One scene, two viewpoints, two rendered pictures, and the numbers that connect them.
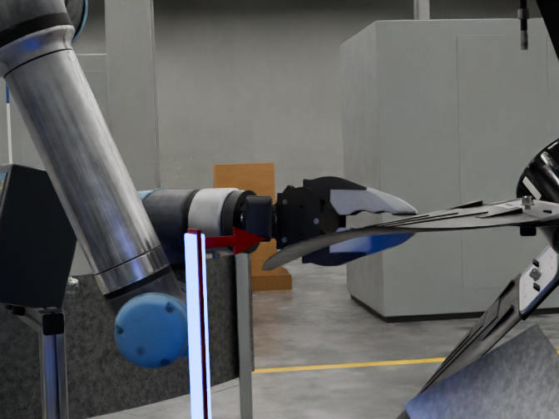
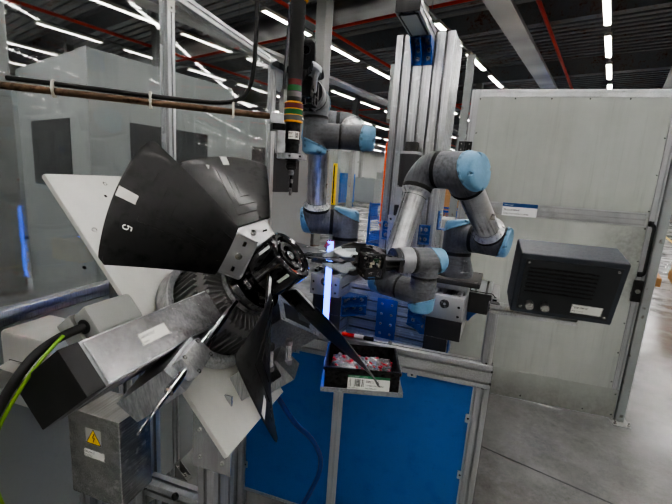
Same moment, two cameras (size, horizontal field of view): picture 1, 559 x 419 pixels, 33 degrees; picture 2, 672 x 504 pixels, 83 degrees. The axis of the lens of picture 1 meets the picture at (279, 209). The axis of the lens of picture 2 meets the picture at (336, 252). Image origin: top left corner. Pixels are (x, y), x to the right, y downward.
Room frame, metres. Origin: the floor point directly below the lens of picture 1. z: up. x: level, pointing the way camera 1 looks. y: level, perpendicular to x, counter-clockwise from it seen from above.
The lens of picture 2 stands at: (1.62, -0.85, 1.39)
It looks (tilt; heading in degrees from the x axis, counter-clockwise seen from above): 11 degrees down; 132
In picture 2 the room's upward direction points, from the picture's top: 4 degrees clockwise
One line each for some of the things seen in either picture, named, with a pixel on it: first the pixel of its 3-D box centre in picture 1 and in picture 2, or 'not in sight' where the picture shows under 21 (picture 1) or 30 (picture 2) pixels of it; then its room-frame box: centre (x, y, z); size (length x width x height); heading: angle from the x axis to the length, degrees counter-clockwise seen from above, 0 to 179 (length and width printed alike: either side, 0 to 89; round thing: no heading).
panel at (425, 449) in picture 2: not in sight; (345, 442); (0.85, 0.12, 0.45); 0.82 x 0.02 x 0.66; 26
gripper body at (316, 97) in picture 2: not in sight; (305, 90); (0.84, -0.14, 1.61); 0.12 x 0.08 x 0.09; 126
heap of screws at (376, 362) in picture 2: not in sight; (362, 369); (0.99, 0.00, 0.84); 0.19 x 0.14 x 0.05; 39
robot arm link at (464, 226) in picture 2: not in sight; (460, 234); (0.96, 0.63, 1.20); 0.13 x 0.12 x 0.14; 1
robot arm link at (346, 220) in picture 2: not in sight; (344, 221); (0.48, 0.46, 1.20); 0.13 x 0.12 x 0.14; 43
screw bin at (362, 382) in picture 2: not in sight; (361, 367); (0.99, 0.00, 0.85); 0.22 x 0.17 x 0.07; 39
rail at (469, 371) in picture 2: not in sight; (352, 348); (0.85, 0.12, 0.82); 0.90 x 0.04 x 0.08; 26
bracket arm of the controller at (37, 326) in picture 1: (36, 312); (530, 313); (1.33, 0.35, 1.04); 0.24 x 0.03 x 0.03; 26
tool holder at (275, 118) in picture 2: not in sight; (288, 137); (0.91, -0.25, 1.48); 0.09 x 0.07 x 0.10; 61
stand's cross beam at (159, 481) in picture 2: not in sight; (178, 493); (0.77, -0.46, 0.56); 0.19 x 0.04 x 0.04; 26
